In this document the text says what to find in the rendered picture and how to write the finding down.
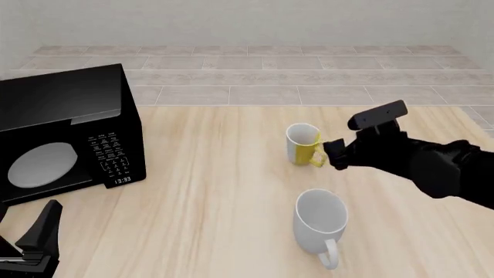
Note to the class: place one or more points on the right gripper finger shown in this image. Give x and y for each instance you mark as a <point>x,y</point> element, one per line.
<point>335,147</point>
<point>339,162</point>

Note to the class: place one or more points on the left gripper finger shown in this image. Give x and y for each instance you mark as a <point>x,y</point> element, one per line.
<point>44,228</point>

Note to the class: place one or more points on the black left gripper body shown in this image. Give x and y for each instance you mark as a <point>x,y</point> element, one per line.
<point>27,266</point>

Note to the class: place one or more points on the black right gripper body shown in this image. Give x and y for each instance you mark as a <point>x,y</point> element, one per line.
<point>374,150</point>

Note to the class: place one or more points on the yellow and white mug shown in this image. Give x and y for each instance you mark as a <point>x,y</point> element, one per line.
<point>299,150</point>

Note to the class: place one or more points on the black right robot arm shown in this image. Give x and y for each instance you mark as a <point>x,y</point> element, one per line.
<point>451,171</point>

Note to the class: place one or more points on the grey round turntable plate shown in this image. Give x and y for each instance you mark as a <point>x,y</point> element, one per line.
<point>42,165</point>

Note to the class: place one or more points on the black microwave oven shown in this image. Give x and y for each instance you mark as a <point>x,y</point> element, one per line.
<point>58,95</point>

